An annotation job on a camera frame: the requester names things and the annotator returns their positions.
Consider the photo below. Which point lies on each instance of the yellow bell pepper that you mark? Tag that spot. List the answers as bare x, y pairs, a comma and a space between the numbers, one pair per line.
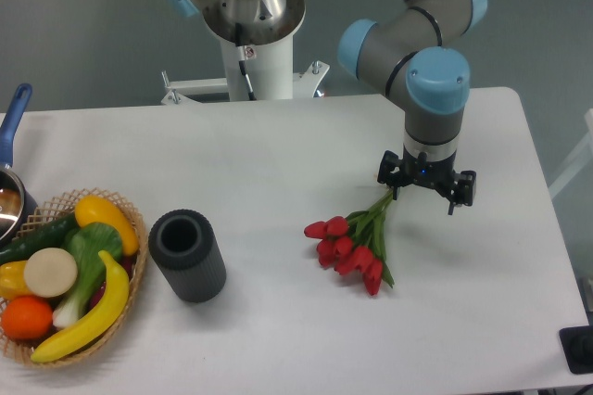
12, 282

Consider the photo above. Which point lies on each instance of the orange fruit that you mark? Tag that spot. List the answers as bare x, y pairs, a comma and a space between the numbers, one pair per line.
27, 318

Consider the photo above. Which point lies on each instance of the yellow squash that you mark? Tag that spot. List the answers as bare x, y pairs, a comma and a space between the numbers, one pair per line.
96, 209

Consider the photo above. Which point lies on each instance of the dark grey ribbed vase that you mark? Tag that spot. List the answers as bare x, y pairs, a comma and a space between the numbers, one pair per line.
183, 246

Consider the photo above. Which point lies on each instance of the beige round disc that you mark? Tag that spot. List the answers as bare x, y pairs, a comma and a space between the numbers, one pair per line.
50, 272

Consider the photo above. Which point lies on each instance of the green bok choy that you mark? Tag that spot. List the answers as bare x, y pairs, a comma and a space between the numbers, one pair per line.
84, 246

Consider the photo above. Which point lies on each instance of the blue handled steel pot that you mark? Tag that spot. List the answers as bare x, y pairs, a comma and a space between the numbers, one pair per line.
17, 204

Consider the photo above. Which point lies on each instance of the black device at edge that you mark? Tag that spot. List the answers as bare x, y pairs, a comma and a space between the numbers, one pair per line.
576, 344

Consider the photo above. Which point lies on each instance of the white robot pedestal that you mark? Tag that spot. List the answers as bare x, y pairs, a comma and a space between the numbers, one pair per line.
256, 41

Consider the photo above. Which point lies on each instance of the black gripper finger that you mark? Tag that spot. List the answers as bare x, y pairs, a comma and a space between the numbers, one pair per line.
389, 172
463, 191

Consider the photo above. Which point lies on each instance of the yellow banana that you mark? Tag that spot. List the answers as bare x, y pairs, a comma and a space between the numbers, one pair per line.
93, 324

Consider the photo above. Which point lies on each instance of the red tulip bouquet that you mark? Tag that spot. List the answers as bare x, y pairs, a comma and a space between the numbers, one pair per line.
356, 243

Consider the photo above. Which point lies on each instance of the woven wicker basket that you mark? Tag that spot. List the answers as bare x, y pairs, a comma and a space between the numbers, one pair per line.
20, 351

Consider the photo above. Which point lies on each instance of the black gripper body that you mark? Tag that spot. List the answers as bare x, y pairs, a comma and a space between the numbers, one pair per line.
432, 174

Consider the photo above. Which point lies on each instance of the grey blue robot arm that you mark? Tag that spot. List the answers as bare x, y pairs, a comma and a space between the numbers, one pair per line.
407, 60

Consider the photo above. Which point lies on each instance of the green cucumber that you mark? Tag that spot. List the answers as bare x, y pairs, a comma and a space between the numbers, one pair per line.
48, 235

